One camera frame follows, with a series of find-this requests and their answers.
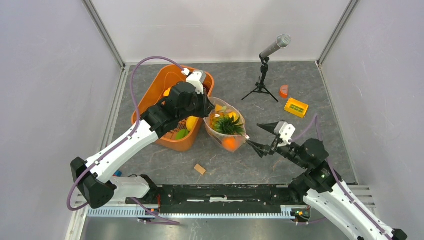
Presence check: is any black microphone tripod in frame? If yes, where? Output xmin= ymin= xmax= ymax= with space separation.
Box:
xmin=241 ymin=56 xmax=279 ymax=103

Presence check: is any grey microphone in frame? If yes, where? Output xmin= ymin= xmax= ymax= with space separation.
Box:
xmin=259 ymin=33 xmax=292 ymax=59

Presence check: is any orange spiky fruit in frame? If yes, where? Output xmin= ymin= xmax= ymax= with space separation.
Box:
xmin=211 ymin=117 xmax=246 ymax=136

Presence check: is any wooden block near bin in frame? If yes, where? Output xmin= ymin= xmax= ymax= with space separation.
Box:
xmin=194 ymin=164 xmax=207 ymax=176

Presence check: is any green star fruit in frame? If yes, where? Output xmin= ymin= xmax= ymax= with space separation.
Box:
xmin=175 ymin=128 xmax=190 ymax=140

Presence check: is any yellow bell pepper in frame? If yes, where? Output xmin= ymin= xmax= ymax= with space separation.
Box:
xmin=211 ymin=104 xmax=240 ymax=124

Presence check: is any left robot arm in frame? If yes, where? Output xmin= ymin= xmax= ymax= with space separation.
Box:
xmin=70 ymin=81 xmax=215 ymax=209

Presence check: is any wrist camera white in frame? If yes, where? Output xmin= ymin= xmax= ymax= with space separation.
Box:
xmin=274 ymin=121 xmax=296 ymax=147
xmin=181 ymin=68 xmax=207 ymax=95

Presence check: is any yellow pear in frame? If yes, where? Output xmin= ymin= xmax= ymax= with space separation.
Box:
xmin=185 ymin=116 xmax=199 ymax=132

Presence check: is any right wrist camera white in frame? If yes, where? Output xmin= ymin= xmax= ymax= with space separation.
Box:
xmin=274 ymin=121 xmax=296 ymax=147

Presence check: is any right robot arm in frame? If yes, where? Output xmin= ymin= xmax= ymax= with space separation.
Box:
xmin=246 ymin=121 xmax=408 ymax=240

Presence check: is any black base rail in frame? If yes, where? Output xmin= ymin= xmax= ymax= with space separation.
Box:
xmin=125 ymin=175 xmax=313 ymax=224

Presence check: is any red blue toy brick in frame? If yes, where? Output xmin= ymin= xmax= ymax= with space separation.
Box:
xmin=113 ymin=170 xmax=123 ymax=177

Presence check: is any orange plastic bin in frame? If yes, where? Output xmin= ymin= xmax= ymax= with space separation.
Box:
xmin=130 ymin=65 xmax=203 ymax=152

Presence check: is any clear zip top bag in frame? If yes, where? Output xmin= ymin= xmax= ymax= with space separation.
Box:
xmin=203 ymin=97 xmax=250 ymax=153

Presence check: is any yellow toy brick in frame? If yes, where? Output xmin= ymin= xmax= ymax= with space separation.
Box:
xmin=284 ymin=97 xmax=309 ymax=118

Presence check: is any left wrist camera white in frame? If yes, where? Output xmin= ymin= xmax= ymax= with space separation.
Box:
xmin=181 ymin=68 xmax=207 ymax=95

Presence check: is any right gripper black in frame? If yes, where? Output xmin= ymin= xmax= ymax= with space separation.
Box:
xmin=245 ymin=120 xmax=309 ymax=169

